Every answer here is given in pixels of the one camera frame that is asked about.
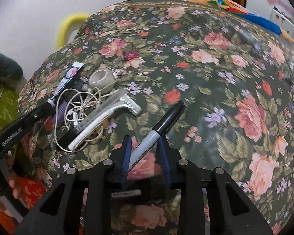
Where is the white earphone cable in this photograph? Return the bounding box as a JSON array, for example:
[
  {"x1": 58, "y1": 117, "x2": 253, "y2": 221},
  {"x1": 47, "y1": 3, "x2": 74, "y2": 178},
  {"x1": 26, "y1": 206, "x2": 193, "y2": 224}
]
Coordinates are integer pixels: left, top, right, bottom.
[{"x1": 53, "y1": 86, "x2": 121, "y2": 153}]

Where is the blue white tube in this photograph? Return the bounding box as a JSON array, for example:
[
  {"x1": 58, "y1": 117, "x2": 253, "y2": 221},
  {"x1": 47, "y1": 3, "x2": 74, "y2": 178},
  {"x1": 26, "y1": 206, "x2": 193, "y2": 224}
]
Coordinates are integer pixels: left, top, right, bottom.
[{"x1": 47, "y1": 62, "x2": 84, "y2": 108}]

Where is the black grey marker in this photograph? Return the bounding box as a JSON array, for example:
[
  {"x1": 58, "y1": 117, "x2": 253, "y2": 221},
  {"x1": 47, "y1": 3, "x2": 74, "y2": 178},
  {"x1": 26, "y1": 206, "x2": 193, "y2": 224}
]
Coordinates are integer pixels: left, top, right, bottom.
[{"x1": 128, "y1": 100, "x2": 186, "y2": 171}]

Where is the white tape roll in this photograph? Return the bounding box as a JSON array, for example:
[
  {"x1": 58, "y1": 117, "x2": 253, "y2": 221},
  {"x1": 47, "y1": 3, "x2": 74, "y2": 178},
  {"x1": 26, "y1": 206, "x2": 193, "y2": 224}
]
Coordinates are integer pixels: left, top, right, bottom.
[{"x1": 88, "y1": 68, "x2": 118, "y2": 94}]

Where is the white disposable razor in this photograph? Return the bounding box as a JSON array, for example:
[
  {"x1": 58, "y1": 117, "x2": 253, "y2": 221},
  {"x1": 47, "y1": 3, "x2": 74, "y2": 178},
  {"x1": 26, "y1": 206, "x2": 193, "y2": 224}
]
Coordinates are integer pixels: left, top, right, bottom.
[{"x1": 68, "y1": 89, "x2": 142, "y2": 152}]

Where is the purple black lipstick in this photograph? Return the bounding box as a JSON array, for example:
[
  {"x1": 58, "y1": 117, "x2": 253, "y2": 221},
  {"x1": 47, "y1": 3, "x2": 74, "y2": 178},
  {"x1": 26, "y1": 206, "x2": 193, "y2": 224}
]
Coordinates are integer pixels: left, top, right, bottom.
[{"x1": 52, "y1": 80, "x2": 85, "y2": 128}]

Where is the black hair clip box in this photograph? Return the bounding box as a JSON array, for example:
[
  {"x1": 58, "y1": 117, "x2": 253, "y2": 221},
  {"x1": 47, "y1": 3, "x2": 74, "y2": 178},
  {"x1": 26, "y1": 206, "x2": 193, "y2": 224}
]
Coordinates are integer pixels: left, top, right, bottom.
[{"x1": 110, "y1": 176, "x2": 168, "y2": 205}]

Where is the red floral box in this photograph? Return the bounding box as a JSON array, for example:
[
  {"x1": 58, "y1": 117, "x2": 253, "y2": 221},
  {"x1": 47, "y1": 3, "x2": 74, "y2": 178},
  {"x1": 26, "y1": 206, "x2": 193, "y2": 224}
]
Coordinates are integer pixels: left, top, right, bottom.
[{"x1": 9, "y1": 177, "x2": 46, "y2": 210}]

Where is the green leaf-pattern bag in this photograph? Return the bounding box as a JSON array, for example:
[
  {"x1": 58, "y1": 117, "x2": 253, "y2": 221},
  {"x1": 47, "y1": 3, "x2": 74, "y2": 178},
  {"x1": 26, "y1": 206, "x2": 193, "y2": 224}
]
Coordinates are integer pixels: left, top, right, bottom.
[{"x1": 0, "y1": 84, "x2": 18, "y2": 131}]

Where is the dark grey cushion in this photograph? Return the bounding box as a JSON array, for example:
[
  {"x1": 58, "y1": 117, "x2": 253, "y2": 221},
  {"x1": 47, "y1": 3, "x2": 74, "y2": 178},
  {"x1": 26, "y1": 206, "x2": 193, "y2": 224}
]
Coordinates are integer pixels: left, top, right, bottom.
[{"x1": 0, "y1": 53, "x2": 23, "y2": 84}]

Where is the dark floral bedspread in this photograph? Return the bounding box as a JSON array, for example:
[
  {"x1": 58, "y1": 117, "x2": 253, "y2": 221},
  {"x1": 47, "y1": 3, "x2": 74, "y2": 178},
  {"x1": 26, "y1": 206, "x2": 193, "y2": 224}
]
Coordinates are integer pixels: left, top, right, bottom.
[{"x1": 18, "y1": 0, "x2": 294, "y2": 234}]

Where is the yellow foam tube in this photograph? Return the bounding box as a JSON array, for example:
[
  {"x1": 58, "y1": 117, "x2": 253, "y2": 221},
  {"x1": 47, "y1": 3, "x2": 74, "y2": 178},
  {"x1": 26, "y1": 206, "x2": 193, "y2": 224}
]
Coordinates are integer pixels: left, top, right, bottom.
[{"x1": 56, "y1": 13, "x2": 89, "y2": 49}]

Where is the white appliance box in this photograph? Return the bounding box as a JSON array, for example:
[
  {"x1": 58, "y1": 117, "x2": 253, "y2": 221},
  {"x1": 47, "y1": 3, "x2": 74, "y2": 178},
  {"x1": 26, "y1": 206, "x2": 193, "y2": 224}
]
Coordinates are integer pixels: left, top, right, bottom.
[{"x1": 270, "y1": 7, "x2": 294, "y2": 37}]

